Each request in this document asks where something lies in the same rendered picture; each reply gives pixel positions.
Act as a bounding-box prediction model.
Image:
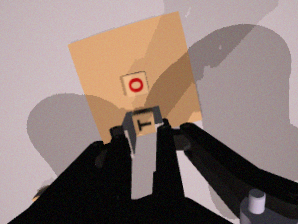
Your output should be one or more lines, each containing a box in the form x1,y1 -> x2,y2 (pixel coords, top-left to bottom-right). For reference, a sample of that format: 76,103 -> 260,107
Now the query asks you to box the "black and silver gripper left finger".
7,111 -> 137,224

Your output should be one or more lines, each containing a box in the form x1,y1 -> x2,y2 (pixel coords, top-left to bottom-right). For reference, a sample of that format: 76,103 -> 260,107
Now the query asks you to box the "tan flat mat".
68,11 -> 202,144

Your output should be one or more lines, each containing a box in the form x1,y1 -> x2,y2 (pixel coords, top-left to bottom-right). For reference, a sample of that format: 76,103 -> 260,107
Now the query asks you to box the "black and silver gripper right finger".
149,106 -> 298,224

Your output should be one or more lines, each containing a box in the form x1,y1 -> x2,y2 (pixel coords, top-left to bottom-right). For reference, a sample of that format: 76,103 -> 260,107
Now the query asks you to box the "tan letter block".
132,107 -> 156,136
32,185 -> 50,202
123,71 -> 149,98

